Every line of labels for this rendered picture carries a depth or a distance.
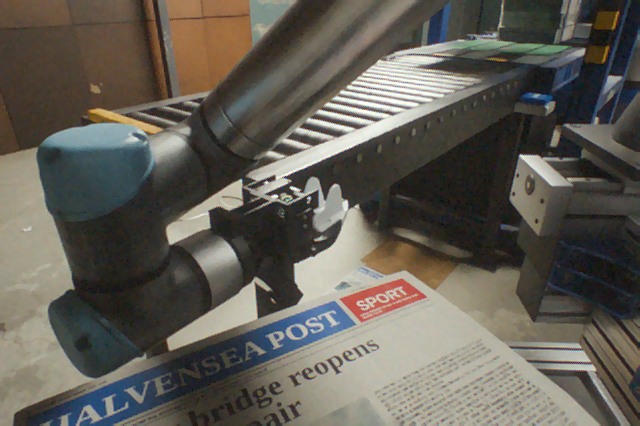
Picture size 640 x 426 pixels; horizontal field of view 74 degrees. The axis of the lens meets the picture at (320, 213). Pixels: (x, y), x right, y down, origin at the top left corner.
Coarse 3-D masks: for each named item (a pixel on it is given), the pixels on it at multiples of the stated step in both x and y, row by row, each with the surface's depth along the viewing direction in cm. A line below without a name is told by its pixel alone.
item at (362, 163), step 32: (448, 96) 105; (480, 96) 112; (512, 96) 134; (384, 128) 81; (416, 128) 88; (448, 128) 102; (480, 128) 120; (288, 160) 66; (320, 160) 66; (352, 160) 73; (384, 160) 82; (416, 160) 93; (352, 192) 76
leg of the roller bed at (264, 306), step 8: (280, 264) 66; (288, 272) 68; (256, 288) 70; (256, 296) 71; (264, 296) 69; (256, 304) 72; (264, 304) 70; (272, 304) 69; (264, 312) 71; (272, 312) 69
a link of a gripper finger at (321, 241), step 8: (336, 224) 53; (312, 232) 51; (320, 232) 51; (328, 232) 51; (336, 232) 52; (312, 240) 51; (320, 240) 49; (328, 240) 50; (312, 248) 49; (320, 248) 50; (312, 256) 49
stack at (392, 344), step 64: (256, 320) 30; (320, 320) 30; (384, 320) 30; (448, 320) 30; (128, 384) 25; (192, 384) 25; (256, 384) 25; (320, 384) 25; (384, 384) 25; (448, 384) 25; (512, 384) 25
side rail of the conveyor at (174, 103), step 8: (384, 56) 168; (392, 56) 169; (400, 56) 170; (184, 96) 105; (192, 96) 105; (200, 96) 105; (144, 104) 98; (152, 104) 98; (160, 104) 98; (168, 104) 98; (176, 104) 100; (112, 112) 92; (120, 112) 92; (128, 112) 92; (144, 112) 94; (152, 112) 96; (88, 120) 87
